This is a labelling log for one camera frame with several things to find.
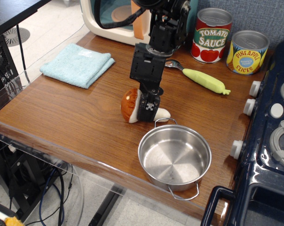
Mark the spoon with green handle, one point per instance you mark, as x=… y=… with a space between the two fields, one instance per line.
x=200 y=78

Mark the stainless steel pot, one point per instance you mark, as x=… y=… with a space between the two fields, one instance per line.
x=175 y=158

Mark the toy microwave oven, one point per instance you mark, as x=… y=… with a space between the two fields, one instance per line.
x=116 y=33

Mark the dark blue toy stove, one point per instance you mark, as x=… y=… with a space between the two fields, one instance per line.
x=257 y=198

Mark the tomato sauce can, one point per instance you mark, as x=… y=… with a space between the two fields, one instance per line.
x=211 y=34

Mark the light blue folded cloth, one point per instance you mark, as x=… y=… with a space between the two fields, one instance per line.
x=77 y=66

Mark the black computer tower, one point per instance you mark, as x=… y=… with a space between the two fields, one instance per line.
x=8 y=69

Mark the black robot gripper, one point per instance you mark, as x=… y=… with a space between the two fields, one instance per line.
x=147 y=69

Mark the pineapple slices can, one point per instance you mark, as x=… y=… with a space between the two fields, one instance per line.
x=247 y=52

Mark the plush mushroom toy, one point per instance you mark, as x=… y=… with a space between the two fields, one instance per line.
x=130 y=105

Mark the clear acrylic guard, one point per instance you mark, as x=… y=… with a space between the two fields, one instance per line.
x=84 y=127

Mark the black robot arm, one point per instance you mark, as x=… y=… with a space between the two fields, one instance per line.
x=167 y=33

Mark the black desk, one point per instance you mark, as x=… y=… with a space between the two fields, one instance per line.
x=12 y=12

